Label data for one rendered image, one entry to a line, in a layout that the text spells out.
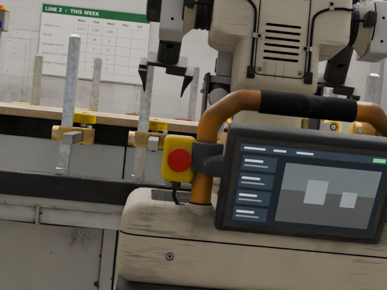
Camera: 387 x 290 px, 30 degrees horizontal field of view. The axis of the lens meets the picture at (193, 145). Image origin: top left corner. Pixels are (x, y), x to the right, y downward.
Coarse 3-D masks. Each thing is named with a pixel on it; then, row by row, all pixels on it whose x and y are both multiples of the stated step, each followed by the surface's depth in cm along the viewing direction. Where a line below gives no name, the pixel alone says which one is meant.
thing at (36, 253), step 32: (0, 128) 258; (32, 128) 259; (96, 128) 259; (128, 128) 260; (0, 160) 258; (32, 160) 259; (96, 160) 260; (128, 160) 260; (160, 160) 261; (0, 224) 263; (32, 224) 264; (0, 256) 264; (32, 256) 264; (64, 256) 265; (96, 256) 265; (0, 288) 264; (32, 288) 265; (64, 288) 265; (96, 288) 266
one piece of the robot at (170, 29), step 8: (168, 0) 148; (176, 0) 148; (168, 8) 148; (176, 8) 148; (160, 16) 148; (168, 16) 148; (176, 16) 148; (160, 24) 148; (168, 24) 148; (176, 24) 148; (160, 32) 150; (168, 32) 150; (176, 32) 149; (168, 40) 157; (176, 40) 156
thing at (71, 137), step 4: (68, 132) 220; (72, 132) 223; (76, 132) 225; (80, 132) 230; (64, 136) 211; (68, 136) 211; (72, 136) 211; (76, 136) 220; (80, 136) 231; (64, 140) 211; (68, 140) 211; (72, 140) 211; (76, 140) 221; (80, 140) 232; (72, 144) 212
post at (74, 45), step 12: (72, 36) 235; (72, 48) 236; (72, 60) 236; (72, 72) 236; (72, 84) 236; (72, 96) 237; (72, 108) 237; (72, 120) 237; (60, 144) 237; (60, 156) 238
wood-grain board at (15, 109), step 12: (0, 108) 255; (12, 108) 255; (24, 108) 256; (36, 108) 275; (48, 108) 295; (60, 108) 320; (96, 120) 256; (108, 120) 257; (120, 120) 257; (132, 120) 257; (168, 120) 297; (180, 120) 322; (192, 132) 258
